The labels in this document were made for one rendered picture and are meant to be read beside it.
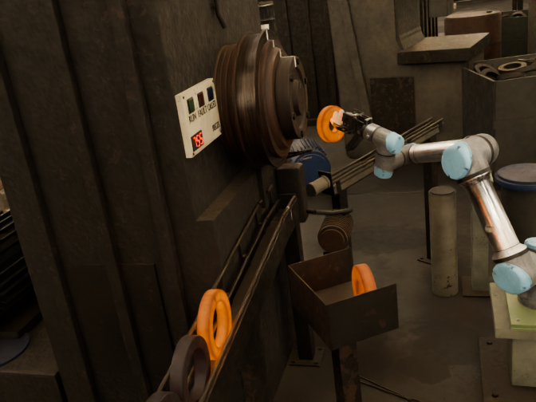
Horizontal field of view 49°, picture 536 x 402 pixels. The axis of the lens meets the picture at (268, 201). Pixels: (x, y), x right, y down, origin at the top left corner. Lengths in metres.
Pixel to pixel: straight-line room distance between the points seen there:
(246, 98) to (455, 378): 1.33
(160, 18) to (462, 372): 1.70
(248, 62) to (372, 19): 2.87
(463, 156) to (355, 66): 2.82
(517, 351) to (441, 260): 0.70
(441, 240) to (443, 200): 0.20
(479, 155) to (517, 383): 0.85
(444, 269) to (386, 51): 2.26
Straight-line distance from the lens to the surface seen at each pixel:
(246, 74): 1.88
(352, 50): 4.75
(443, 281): 2.91
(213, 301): 1.53
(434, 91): 4.65
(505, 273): 2.09
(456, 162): 2.05
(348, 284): 1.83
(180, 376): 1.38
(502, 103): 4.01
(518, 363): 2.35
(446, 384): 2.42
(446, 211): 2.75
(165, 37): 1.66
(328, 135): 2.48
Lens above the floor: 1.50
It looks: 20 degrees down
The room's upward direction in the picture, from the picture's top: 8 degrees counter-clockwise
